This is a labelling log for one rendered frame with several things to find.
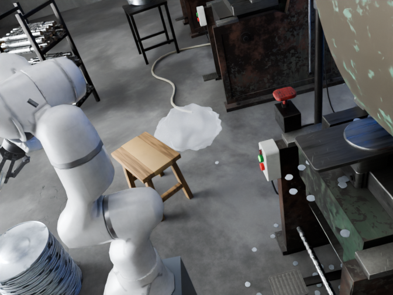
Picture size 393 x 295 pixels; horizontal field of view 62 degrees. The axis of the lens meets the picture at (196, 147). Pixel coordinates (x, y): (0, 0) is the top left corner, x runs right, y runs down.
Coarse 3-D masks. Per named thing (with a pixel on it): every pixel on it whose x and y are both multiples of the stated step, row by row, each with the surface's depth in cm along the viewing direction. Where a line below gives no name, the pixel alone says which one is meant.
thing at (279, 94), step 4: (284, 88) 111; (288, 88) 111; (292, 88) 110; (276, 92) 110; (280, 92) 110; (284, 92) 109; (288, 92) 109; (292, 92) 108; (296, 92) 108; (276, 96) 109; (280, 96) 108; (284, 96) 108; (288, 96) 108; (292, 96) 108; (296, 96) 108; (280, 100) 108; (284, 100) 108
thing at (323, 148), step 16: (336, 128) 87; (352, 128) 85; (368, 128) 83; (304, 144) 85; (320, 144) 84; (336, 144) 82; (352, 144) 81; (368, 144) 79; (384, 144) 78; (320, 160) 79; (336, 160) 78; (352, 160) 77; (368, 160) 80; (384, 160) 81; (352, 176) 86
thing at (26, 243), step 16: (32, 224) 149; (0, 240) 145; (16, 240) 142; (32, 240) 141; (48, 240) 139; (0, 256) 137; (16, 256) 135; (32, 256) 134; (0, 272) 131; (16, 272) 129
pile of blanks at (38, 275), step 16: (48, 256) 138; (64, 256) 149; (32, 272) 132; (48, 272) 139; (64, 272) 146; (80, 272) 161; (0, 288) 132; (16, 288) 131; (32, 288) 136; (48, 288) 139; (64, 288) 147; (80, 288) 156
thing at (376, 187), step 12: (360, 108) 103; (324, 120) 103; (336, 120) 101; (348, 120) 100; (384, 168) 83; (372, 180) 83; (384, 180) 80; (372, 192) 84; (384, 192) 78; (384, 204) 80
